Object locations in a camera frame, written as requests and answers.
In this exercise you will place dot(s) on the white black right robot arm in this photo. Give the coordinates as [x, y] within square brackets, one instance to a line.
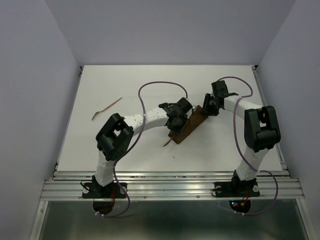
[261, 133]

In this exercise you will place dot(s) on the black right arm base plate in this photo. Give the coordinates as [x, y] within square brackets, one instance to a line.
[226, 189]

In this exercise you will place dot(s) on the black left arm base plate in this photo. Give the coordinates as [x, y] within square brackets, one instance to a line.
[105, 191]

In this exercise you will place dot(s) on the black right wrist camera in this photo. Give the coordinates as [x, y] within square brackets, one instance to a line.
[219, 89]

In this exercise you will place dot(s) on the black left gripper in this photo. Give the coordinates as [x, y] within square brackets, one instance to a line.
[176, 130]

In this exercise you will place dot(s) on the aluminium rail frame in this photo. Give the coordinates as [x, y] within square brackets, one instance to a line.
[169, 188]

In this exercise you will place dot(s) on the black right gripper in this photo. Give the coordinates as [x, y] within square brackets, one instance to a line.
[209, 111]

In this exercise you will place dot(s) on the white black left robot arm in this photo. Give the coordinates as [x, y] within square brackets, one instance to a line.
[114, 138]

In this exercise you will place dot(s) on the brown cloth napkin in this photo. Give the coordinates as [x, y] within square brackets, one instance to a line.
[194, 121]

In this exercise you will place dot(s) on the brown wooden fork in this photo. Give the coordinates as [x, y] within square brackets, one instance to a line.
[105, 109]

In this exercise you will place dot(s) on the brown wooden knife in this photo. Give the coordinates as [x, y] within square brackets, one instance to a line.
[168, 142]

